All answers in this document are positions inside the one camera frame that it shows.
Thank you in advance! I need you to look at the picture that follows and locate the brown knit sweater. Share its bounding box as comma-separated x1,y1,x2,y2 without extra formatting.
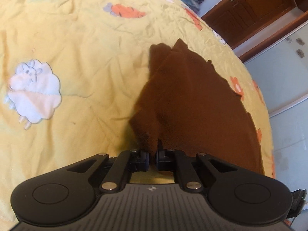
130,40,264,174

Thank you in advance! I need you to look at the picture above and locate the yellow cartoon print bedsheet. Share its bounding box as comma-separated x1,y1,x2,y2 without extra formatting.
1,0,276,230

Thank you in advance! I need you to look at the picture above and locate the brown wooden door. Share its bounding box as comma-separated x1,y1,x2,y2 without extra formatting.
202,0,307,62

